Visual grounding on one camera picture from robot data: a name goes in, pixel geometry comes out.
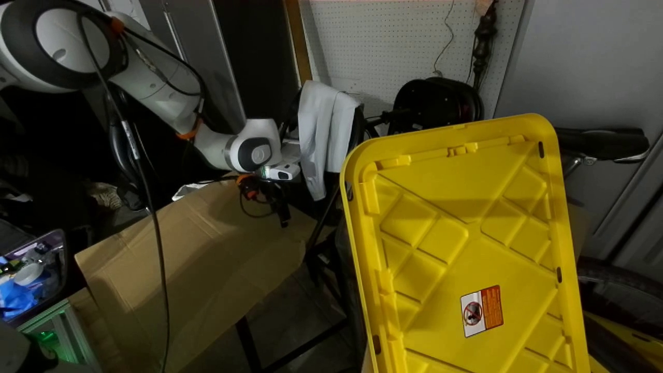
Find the brown cardboard sheet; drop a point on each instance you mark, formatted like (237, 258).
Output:
(168, 288)

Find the black folding chair frame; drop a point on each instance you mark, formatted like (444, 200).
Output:
(312, 325)

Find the yellow plastic bin lid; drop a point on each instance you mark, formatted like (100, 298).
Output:
(462, 249)

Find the brown wooden plank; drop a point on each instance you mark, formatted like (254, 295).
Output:
(297, 40)

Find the clear plastic storage bin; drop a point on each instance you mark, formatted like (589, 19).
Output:
(32, 276)

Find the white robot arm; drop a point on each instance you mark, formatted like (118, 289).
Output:
(65, 46)

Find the white cloth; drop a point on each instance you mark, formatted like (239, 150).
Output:
(326, 119)

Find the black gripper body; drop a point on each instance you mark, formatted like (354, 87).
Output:
(255, 187)

